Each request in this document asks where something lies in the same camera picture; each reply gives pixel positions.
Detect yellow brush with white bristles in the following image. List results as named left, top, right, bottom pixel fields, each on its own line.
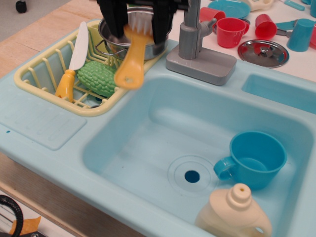
left=114, top=12, right=154, bottom=90

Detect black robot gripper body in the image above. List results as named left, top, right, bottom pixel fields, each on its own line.
left=97, top=0, right=190, bottom=10

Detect blue upside-down cup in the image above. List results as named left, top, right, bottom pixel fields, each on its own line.
left=287, top=18, right=315, bottom=52

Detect stainless steel pot lid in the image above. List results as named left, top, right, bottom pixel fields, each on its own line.
left=237, top=39, right=289, bottom=68

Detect yellow plastic dish rack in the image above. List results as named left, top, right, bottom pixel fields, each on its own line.
left=14, top=20, right=161, bottom=118

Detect grey toy faucet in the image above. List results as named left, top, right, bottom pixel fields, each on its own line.
left=166, top=0, right=237, bottom=86

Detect cream detergent bottle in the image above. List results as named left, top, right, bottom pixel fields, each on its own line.
left=195, top=183, right=273, bottom=237

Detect white knife with yellow handle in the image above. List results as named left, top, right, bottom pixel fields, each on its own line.
left=55, top=22, right=89, bottom=103

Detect blue plastic utensil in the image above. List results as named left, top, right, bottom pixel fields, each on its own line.
left=282, top=0, right=305, bottom=11

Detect red cup behind faucet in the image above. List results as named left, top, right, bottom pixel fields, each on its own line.
left=199, top=7, right=226, bottom=23

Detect light blue toy sink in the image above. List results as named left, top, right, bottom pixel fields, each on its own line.
left=0, top=58, right=316, bottom=237

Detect cream toy appliance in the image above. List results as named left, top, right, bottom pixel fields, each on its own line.
left=245, top=0, right=274, bottom=11

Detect blue plastic cup in sink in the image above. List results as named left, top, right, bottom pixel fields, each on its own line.
left=214, top=131, right=287, bottom=190

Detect black cable loop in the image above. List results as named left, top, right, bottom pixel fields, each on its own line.
left=0, top=195, right=24, bottom=237

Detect red cup with handle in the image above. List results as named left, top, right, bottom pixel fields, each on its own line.
left=216, top=17, right=250, bottom=48

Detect red cup lying sideways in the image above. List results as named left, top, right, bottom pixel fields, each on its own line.
left=255, top=14, right=277, bottom=40

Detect orange tape piece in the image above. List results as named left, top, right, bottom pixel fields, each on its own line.
left=9, top=216, right=41, bottom=237

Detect black caster wheel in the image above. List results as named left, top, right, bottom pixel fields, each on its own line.
left=15, top=0, right=27, bottom=13

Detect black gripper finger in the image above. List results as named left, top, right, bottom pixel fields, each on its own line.
left=99, top=2, right=128, bottom=38
left=152, top=4, right=174, bottom=44

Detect blue plastic plate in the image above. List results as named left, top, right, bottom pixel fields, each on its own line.
left=207, top=0, right=251, bottom=19

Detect green bumpy toy gourd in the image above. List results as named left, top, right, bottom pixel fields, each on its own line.
left=77, top=61, right=116, bottom=97

